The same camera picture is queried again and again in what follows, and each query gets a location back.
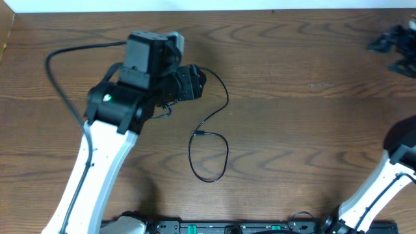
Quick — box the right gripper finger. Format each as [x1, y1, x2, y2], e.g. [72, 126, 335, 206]
[367, 25, 405, 53]
[388, 60, 415, 78]

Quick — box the black USB cable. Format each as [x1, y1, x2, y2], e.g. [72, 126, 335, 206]
[187, 66, 230, 183]

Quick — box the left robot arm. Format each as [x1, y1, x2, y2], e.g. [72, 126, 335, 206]
[44, 31, 206, 233]

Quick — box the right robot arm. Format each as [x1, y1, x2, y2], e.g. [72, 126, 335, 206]
[317, 17, 415, 233]

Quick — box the cardboard panel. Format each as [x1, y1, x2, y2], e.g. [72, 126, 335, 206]
[0, 0, 15, 60]

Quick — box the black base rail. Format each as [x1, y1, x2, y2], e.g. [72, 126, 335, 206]
[100, 211, 399, 234]

